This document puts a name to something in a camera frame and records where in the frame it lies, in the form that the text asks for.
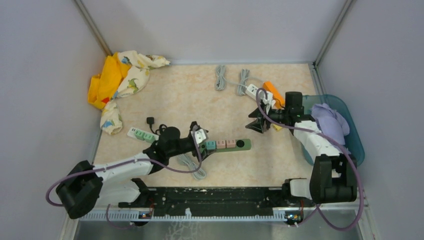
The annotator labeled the small white green-plug strip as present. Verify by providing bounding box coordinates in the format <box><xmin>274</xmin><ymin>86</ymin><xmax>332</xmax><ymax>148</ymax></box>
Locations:
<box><xmin>127</xmin><ymin>127</ymin><xmax>159</xmax><ymax>143</ymax></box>

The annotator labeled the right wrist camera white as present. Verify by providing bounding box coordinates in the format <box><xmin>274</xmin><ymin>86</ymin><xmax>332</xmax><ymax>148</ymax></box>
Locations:
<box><xmin>258</xmin><ymin>90</ymin><xmax>276</xmax><ymax>112</ymax></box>

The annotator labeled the green long power strip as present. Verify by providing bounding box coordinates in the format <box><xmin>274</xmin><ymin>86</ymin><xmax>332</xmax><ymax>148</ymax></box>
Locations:
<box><xmin>199</xmin><ymin>138</ymin><xmax>252</xmax><ymax>153</ymax></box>

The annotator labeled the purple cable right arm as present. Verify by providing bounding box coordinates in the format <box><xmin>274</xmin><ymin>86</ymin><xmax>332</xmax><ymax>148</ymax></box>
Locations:
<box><xmin>255</xmin><ymin>87</ymin><xmax>365</xmax><ymax>233</ymax></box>

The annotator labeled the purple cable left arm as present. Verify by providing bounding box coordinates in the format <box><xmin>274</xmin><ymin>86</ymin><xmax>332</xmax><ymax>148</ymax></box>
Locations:
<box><xmin>45</xmin><ymin>125</ymin><xmax>204</xmax><ymax>230</ymax></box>

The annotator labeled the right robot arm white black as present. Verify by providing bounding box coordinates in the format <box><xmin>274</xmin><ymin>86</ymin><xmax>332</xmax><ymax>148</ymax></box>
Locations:
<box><xmin>246</xmin><ymin>88</ymin><xmax>358</xmax><ymax>206</ymax></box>

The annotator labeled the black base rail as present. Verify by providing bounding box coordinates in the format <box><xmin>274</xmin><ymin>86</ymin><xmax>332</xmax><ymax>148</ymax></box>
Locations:
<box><xmin>118</xmin><ymin>187</ymin><xmax>315</xmax><ymax>217</ymax></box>

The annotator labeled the green plug adapter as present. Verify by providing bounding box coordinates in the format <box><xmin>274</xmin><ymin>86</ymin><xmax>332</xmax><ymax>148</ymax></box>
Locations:
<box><xmin>133</xmin><ymin>130</ymin><xmax>145</xmax><ymax>141</ymax></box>
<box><xmin>143</xmin><ymin>133</ymin><xmax>156</xmax><ymax>143</ymax></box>

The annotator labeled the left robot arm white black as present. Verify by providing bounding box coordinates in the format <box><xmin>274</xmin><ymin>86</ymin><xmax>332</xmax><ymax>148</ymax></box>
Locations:
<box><xmin>45</xmin><ymin>121</ymin><xmax>209</xmax><ymax>219</ymax></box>

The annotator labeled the grey cable of orange strip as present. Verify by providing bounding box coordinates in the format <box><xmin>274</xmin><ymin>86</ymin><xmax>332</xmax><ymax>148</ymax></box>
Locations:
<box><xmin>236</xmin><ymin>68</ymin><xmax>266</xmax><ymax>97</ymax></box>

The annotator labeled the yellow dinosaur cloth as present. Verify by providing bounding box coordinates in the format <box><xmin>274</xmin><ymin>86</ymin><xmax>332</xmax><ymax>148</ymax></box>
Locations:
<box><xmin>87</xmin><ymin>50</ymin><xmax>171</xmax><ymax>135</ymax></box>

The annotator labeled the black coiled cable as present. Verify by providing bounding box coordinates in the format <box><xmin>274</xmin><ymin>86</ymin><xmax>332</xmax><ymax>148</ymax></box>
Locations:
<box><xmin>149</xmin><ymin>121</ymin><xmax>170</xmax><ymax>137</ymax></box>

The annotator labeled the pink plug green strip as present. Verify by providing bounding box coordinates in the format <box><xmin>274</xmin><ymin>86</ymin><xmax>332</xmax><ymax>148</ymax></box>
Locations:
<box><xmin>215</xmin><ymin>140</ymin><xmax>227</xmax><ymax>149</ymax></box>
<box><xmin>225</xmin><ymin>139</ymin><xmax>237</xmax><ymax>149</ymax></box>

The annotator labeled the grey coiled cable small strip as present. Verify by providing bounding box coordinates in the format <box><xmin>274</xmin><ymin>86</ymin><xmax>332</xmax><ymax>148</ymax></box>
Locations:
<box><xmin>177</xmin><ymin>154</ymin><xmax>207</xmax><ymax>181</ymax></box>

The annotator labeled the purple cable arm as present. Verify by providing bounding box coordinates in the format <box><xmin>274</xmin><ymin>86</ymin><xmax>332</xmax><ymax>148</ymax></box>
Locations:
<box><xmin>45</xmin><ymin>125</ymin><xmax>204</xmax><ymax>230</ymax></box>
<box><xmin>255</xmin><ymin>87</ymin><xmax>365</xmax><ymax>233</ymax></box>

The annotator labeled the teal plug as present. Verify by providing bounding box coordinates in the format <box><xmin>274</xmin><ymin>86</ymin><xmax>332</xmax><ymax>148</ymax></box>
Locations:
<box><xmin>205</xmin><ymin>141</ymin><xmax>217</xmax><ymax>150</ymax></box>

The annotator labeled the grey cable of white strip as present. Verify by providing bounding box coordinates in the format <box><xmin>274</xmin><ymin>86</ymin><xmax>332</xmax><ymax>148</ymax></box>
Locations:
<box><xmin>214</xmin><ymin>64</ymin><xmax>249</xmax><ymax>92</ymax></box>

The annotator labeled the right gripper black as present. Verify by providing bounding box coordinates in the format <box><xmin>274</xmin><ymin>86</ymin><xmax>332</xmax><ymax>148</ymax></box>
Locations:
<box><xmin>245</xmin><ymin>103</ymin><xmax>289</xmax><ymax>134</ymax></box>

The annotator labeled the white usb power strip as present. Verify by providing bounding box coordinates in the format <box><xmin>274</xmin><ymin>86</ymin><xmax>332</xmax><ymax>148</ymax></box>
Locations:
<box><xmin>245</xmin><ymin>84</ymin><xmax>265</xmax><ymax>101</ymax></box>

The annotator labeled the yellow plug adapter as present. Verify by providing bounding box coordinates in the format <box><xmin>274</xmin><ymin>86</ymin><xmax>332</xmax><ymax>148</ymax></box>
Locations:
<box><xmin>272</xmin><ymin>124</ymin><xmax>283</xmax><ymax>132</ymax></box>

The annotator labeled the teal plastic bin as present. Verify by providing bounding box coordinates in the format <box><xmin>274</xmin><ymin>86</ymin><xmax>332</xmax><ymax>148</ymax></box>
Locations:
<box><xmin>302</xmin><ymin>94</ymin><xmax>365</xmax><ymax>166</ymax></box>

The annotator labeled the orange power strip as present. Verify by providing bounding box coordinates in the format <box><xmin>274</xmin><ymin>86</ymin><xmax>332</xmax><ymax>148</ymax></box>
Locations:
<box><xmin>262</xmin><ymin>81</ymin><xmax>285</xmax><ymax>109</ymax></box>

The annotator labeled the black plug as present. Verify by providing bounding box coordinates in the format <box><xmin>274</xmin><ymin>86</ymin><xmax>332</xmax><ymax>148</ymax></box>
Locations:
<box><xmin>146</xmin><ymin>117</ymin><xmax>155</xmax><ymax>125</ymax></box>

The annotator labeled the lower green plug adapter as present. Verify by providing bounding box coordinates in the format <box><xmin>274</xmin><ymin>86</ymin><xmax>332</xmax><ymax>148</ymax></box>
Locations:
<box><xmin>133</xmin><ymin>130</ymin><xmax>145</xmax><ymax>141</ymax></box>

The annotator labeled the purple cloth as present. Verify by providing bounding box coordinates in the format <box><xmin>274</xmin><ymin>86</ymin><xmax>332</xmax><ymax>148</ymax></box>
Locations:
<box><xmin>310</xmin><ymin>103</ymin><xmax>350</xmax><ymax>146</ymax></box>

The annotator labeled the upper green plug adapter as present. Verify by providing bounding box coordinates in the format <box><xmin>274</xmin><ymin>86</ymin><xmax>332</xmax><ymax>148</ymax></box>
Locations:
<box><xmin>143</xmin><ymin>133</ymin><xmax>156</xmax><ymax>143</ymax></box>

